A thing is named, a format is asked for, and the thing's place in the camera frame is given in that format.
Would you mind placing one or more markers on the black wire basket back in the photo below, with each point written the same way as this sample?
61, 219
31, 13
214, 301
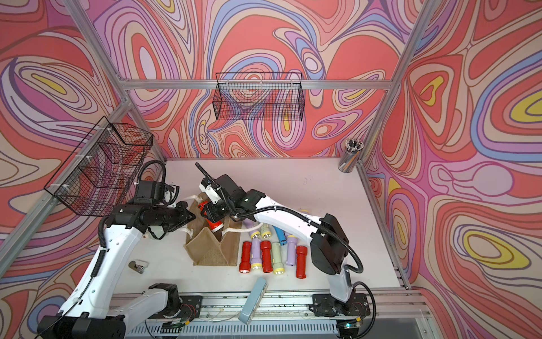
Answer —
259, 96

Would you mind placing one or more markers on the green flashlight upper row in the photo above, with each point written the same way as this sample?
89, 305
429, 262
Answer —
265, 231

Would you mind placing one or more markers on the purple flashlight lower left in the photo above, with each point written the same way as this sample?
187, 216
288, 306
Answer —
256, 257

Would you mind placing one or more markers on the purple flashlight lower right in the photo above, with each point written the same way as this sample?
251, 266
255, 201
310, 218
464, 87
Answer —
292, 242

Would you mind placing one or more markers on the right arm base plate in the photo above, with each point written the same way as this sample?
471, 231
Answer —
327, 306

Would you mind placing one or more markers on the black wire basket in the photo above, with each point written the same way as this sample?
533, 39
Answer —
97, 178
259, 96

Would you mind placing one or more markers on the purple flashlight far left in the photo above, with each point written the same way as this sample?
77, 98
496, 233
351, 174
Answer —
253, 231

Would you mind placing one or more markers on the red flashlight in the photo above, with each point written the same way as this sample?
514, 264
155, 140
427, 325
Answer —
213, 213
245, 263
266, 248
301, 255

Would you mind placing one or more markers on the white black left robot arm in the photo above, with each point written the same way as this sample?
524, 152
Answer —
86, 313

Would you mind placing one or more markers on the brown burlap tote bag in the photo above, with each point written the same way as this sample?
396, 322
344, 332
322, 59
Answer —
208, 248

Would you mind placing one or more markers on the black wire basket left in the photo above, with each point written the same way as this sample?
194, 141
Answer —
97, 178

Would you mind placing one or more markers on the grey blue rectangular block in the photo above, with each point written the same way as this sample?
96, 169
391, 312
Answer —
252, 301

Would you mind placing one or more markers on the green flashlight lower row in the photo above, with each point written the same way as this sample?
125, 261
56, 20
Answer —
277, 264

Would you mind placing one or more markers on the green flashlight row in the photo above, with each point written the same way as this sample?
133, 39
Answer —
277, 264
265, 231

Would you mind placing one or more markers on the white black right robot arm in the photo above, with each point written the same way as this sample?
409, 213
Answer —
331, 252

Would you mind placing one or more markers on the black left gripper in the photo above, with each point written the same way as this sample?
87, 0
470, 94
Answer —
185, 216

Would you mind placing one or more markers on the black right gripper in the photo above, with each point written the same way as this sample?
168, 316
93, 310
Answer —
211, 210

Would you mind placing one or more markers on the small grey metal object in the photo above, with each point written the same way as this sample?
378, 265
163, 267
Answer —
138, 266

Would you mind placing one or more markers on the blue flashlight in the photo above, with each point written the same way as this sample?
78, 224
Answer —
282, 239

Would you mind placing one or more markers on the silver metal pen cup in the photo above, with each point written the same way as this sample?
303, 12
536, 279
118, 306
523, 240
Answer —
350, 157

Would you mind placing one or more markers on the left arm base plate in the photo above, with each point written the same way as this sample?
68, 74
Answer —
188, 308

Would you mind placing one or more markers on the purple flashlight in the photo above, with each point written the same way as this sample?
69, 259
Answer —
292, 242
256, 257
253, 231

